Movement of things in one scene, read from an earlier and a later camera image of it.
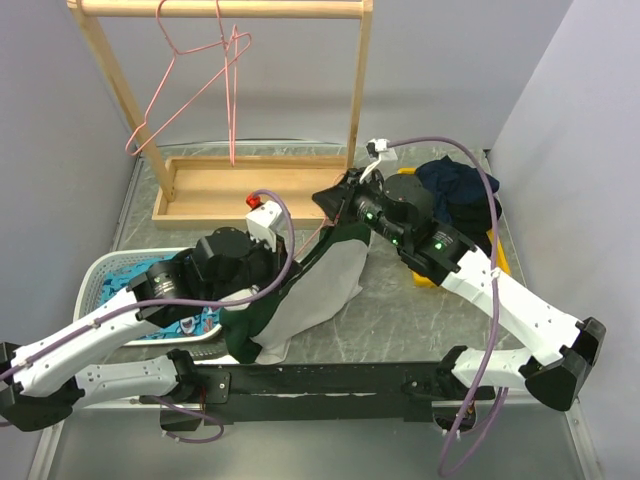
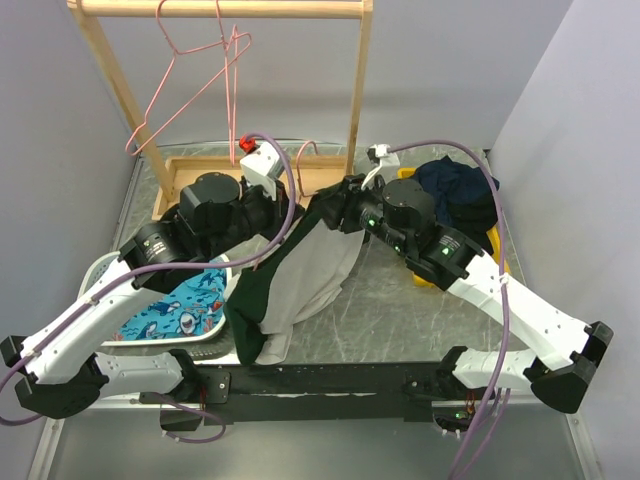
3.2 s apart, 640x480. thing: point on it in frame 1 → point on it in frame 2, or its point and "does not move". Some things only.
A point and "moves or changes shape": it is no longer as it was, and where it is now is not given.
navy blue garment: [453, 181] does not move
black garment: [473, 221] does not move
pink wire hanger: [324, 224] → [297, 166]
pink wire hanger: [230, 46] does not move
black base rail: [310, 390] does not move
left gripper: [277, 261] → [278, 210]
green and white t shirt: [261, 333] moves or changes shape
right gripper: [337, 201] does not move
